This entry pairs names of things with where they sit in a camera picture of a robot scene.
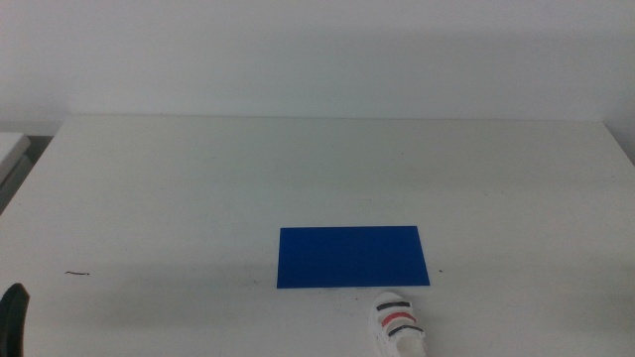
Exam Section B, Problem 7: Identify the white sandal with striped straps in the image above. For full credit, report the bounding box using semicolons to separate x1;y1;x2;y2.
367;291;429;357

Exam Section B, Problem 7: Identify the blue rectangular mat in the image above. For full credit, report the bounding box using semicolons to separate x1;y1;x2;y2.
276;225;432;290

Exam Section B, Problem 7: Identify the white side table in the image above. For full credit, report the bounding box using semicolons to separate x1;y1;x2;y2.
0;132;34;214

